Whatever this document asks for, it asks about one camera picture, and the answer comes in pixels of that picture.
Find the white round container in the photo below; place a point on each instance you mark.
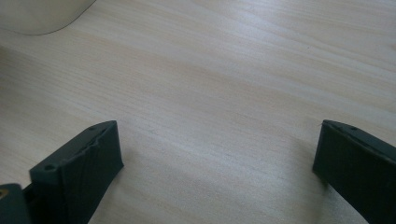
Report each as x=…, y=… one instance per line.
x=37, y=14

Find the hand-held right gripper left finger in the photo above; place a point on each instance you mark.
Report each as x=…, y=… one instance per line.
x=77, y=174

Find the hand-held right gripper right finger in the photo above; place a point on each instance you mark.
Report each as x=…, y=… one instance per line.
x=358, y=168

